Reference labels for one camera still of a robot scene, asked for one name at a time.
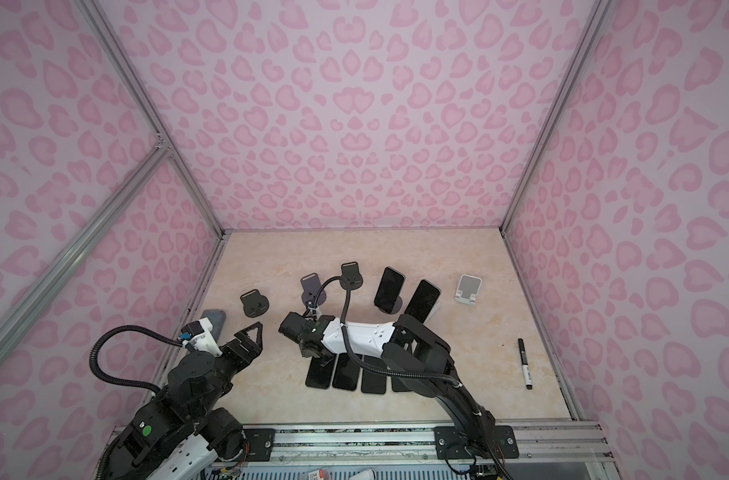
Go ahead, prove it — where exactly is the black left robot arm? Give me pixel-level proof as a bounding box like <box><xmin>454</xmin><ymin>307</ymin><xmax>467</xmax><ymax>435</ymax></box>
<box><xmin>88</xmin><ymin>322</ymin><xmax>264</xmax><ymax>479</ymax></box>

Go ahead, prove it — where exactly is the white phone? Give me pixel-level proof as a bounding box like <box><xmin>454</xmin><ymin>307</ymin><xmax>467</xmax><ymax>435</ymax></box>
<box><xmin>390</xmin><ymin>373</ymin><xmax>411</xmax><ymax>393</ymax></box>

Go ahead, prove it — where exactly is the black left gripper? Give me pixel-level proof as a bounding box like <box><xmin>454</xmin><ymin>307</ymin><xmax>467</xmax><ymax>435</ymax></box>
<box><xmin>196</xmin><ymin>320</ymin><xmax>262</xmax><ymax>421</ymax></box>

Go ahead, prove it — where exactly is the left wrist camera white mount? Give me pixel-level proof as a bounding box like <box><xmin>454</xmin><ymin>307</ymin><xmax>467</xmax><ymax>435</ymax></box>
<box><xmin>178</xmin><ymin>317</ymin><xmax>222</xmax><ymax>357</ymax></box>

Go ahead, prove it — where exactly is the centre round black stand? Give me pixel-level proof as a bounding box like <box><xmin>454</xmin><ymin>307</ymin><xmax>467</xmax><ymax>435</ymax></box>
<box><xmin>340</xmin><ymin>261</ymin><xmax>364</xmax><ymax>291</ymax></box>

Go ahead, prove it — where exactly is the left diagonal aluminium beam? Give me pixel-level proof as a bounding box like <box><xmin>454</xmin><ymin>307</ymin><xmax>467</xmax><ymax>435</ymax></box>
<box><xmin>0</xmin><ymin>141</ymin><xmax>170</xmax><ymax>368</ymax></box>

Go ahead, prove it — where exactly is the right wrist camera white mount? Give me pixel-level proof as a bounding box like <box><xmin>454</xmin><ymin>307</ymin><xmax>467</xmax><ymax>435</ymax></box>
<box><xmin>304</xmin><ymin>301</ymin><xmax>322</xmax><ymax>320</ymax></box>

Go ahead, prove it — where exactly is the purple phone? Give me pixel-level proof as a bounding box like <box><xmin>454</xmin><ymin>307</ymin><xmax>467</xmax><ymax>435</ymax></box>
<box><xmin>332</xmin><ymin>354</ymin><xmax>360</xmax><ymax>391</ymax></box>

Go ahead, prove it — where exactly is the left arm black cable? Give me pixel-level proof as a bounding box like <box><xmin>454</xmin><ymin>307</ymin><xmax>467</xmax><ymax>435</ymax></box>
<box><xmin>88</xmin><ymin>325</ymin><xmax>188</xmax><ymax>396</ymax></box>

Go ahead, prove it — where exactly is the black white marker pen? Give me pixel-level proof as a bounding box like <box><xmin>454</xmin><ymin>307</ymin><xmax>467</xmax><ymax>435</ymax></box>
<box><xmin>517</xmin><ymin>338</ymin><xmax>533</xmax><ymax>390</ymax></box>

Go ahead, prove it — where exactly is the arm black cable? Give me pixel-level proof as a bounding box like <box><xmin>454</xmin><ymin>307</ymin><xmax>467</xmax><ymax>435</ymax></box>
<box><xmin>88</xmin><ymin>325</ymin><xmax>188</xmax><ymax>396</ymax></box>
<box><xmin>306</xmin><ymin>275</ymin><xmax>464</xmax><ymax>388</ymax></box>

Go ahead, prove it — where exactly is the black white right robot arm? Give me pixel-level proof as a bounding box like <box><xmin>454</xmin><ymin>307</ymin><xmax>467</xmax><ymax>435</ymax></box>
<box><xmin>278</xmin><ymin>312</ymin><xmax>497</xmax><ymax>459</ymax></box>

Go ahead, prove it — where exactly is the green phone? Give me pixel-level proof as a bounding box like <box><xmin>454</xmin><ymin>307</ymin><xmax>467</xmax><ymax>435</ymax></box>
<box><xmin>373</xmin><ymin>267</ymin><xmax>405</xmax><ymax>310</ymax></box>
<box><xmin>404</xmin><ymin>279</ymin><xmax>441</xmax><ymax>323</ymax></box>

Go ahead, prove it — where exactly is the black phone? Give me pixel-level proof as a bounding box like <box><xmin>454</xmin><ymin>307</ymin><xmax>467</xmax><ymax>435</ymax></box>
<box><xmin>360</xmin><ymin>356</ymin><xmax>387</xmax><ymax>395</ymax></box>

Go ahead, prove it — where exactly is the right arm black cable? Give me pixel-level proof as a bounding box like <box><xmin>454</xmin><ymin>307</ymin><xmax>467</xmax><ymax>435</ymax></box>
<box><xmin>306</xmin><ymin>275</ymin><xmax>464</xmax><ymax>388</ymax></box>

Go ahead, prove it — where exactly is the back left round stand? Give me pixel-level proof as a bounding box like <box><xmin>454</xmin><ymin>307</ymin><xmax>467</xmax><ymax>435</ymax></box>
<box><xmin>300</xmin><ymin>272</ymin><xmax>326</xmax><ymax>307</ymax></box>

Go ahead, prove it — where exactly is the corner aluminium post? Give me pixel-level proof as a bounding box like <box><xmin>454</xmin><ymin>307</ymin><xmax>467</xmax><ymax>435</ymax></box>
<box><xmin>74</xmin><ymin>0</ymin><xmax>226</xmax><ymax>239</ymax></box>
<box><xmin>499</xmin><ymin>0</ymin><xmax>617</xmax><ymax>238</ymax></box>

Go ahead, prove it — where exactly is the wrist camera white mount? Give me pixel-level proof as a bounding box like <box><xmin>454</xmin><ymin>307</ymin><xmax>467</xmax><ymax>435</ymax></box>
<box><xmin>178</xmin><ymin>317</ymin><xmax>222</xmax><ymax>357</ymax></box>
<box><xmin>304</xmin><ymin>301</ymin><xmax>322</xmax><ymax>320</ymax></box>

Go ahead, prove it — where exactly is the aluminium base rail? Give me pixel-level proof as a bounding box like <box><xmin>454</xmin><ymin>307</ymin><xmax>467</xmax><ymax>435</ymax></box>
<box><xmin>93</xmin><ymin>419</ymin><xmax>623</xmax><ymax>480</ymax></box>

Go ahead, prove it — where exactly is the front left round stand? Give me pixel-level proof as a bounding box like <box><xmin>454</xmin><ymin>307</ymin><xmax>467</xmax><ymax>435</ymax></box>
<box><xmin>240</xmin><ymin>289</ymin><xmax>270</xmax><ymax>318</ymax></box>

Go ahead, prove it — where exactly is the right corner aluminium post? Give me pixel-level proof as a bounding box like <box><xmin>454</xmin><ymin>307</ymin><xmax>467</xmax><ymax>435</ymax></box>
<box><xmin>499</xmin><ymin>0</ymin><xmax>617</xmax><ymax>238</ymax></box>

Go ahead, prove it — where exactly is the far right white stand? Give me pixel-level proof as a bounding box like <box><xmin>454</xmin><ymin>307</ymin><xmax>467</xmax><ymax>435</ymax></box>
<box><xmin>454</xmin><ymin>274</ymin><xmax>483</xmax><ymax>305</ymax></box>

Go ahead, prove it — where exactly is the left corner aluminium post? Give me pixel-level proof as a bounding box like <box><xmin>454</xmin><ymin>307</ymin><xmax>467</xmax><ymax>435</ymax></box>
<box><xmin>74</xmin><ymin>0</ymin><xmax>226</xmax><ymax>239</ymax></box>

